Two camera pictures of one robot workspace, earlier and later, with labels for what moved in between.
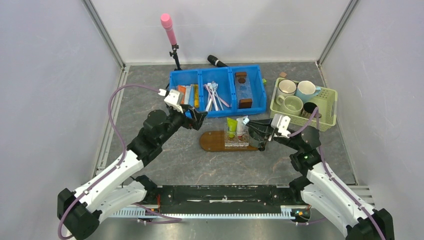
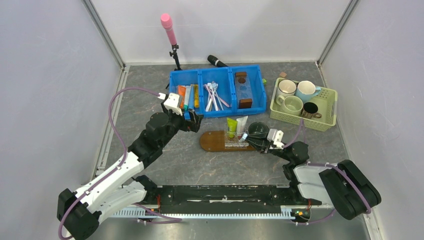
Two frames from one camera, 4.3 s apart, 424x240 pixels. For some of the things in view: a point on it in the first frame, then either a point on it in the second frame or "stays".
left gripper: (195, 122) stays
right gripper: (263, 126) to (262, 146)
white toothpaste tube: (241, 122) stays
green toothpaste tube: (232, 126) stays
